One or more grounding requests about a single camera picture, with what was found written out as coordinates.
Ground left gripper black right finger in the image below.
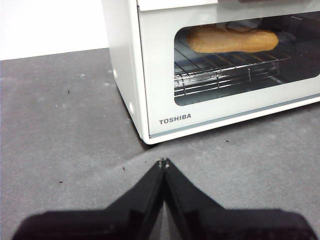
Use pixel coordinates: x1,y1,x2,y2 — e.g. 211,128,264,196
161,157,317,240

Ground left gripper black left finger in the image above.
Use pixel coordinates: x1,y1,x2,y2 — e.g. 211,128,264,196
11,157,166,240

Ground glass oven door with handle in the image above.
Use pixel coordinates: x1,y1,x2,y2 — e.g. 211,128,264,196
136,0,320,140

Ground yellow corn cob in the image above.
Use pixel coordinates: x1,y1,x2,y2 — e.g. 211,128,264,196
186,24,279,54

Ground white Toshiba toaster oven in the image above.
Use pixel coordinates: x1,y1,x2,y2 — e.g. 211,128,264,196
101,0,320,146

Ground chrome wire oven rack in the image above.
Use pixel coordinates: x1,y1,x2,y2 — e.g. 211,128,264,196
174,37,293,78

